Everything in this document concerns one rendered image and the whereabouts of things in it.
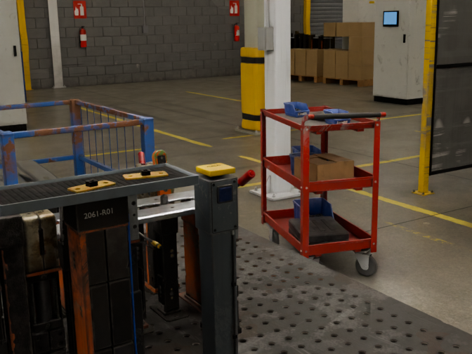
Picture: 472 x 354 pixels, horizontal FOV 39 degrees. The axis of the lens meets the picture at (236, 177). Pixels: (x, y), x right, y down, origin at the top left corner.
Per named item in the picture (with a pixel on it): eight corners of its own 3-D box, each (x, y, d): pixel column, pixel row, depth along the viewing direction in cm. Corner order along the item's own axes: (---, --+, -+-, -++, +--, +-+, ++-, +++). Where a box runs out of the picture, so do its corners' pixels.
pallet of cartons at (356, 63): (386, 84, 1471) (388, 21, 1440) (360, 86, 1426) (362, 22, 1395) (348, 81, 1567) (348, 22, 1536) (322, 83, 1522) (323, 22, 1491)
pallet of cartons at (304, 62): (341, 80, 1583) (342, 48, 1566) (317, 82, 1538) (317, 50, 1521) (308, 77, 1678) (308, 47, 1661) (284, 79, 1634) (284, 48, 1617)
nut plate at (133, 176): (164, 172, 132) (164, 166, 132) (168, 175, 128) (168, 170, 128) (122, 175, 129) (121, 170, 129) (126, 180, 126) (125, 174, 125)
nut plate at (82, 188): (105, 181, 125) (105, 175, 125) (116, 184, 122) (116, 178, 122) (66, 189, 119) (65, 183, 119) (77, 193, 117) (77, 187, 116)
